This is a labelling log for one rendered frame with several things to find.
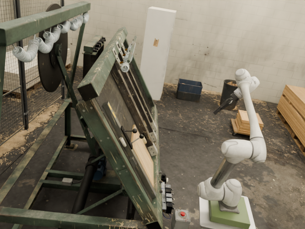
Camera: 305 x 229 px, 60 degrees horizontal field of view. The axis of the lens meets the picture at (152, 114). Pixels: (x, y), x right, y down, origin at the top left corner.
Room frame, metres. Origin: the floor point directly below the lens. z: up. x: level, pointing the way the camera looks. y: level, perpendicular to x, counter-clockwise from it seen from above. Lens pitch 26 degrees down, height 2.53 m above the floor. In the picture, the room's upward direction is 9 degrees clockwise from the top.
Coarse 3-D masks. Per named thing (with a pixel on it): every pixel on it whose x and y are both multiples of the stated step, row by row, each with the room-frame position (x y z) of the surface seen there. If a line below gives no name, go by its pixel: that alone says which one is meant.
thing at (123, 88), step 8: (120, 64) 2.32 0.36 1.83; (112, 72) 2.28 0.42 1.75; (120, 72) 2.33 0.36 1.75; (120, 80) 2.29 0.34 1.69; (120, 88) 2.29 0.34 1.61; (128, 96) 2.30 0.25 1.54; (128, 104) 2.30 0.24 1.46; (136, 112) 2.31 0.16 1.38; (136, 120) 2.31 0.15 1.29; (144, 128) 2.31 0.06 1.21; (152, 144) 2.32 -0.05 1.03; (152, 152) 2.32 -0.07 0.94
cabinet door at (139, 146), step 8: (136, 128) 2.18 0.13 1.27; (136, 136) 2.07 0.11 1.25; (136, 144) 1.95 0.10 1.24; (144, 144) 2.20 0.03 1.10; (136, 152) 1.84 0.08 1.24; (144, 152) 2.08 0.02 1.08; (144, 160) 1.96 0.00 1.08; (144, 168) 1.85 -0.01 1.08; (152, 168) 2.09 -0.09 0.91; (152, 176) 1.97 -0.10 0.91; (152, 184) 1.85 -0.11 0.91
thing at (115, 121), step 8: (104, 104) 1.69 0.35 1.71; (112, 112) 1.69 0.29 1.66; (112, 120) 1.68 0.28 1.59; (120, 128) 1.69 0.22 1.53; (120, 136) 1.69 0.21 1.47; (128, 144) 1.69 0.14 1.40; (128, 152) 1.69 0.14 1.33; (136, 160) 1.70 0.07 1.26; (136, 168) 1.70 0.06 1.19; (144, 176) 1.70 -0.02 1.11; (144, 184) 1.70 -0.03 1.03; (152, 192) 1.71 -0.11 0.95
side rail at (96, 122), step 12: (84, 108) 1.42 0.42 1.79; (96, 108) 1.43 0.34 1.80; (84, 120) 1.42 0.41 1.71; (96, 120) 1.43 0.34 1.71; (96, 132) 1.43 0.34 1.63; (108, 132) 1.43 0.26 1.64; (108, 144) 1.44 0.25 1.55; (108, 156) 1.44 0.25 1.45; (120, 156) 1.44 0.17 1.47; (120, 168) 1.44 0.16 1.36; (132, 168) 1.50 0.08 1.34; (120, 180) 1.44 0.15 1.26; (132, 180) 1.45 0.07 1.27; (132, 192) 1.45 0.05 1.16; (144, 192) 1.49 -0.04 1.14; (144, 204) 1.46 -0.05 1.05; (144, 216) 1.46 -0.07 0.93; (156, 216) 1.48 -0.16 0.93
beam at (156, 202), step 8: (152, 112) 3.38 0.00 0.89; (152, 160) 2.25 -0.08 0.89; (160, 176) 2.11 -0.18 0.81; (160, 184) 1.98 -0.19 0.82; (152, 200) 1.69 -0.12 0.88; (160, 200) 1.75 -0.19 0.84; (160, 208) 1.65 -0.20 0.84; (160, 216) 1.56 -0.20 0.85; (152, 224) 1.46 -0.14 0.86; (160, 224) 1.47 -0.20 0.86
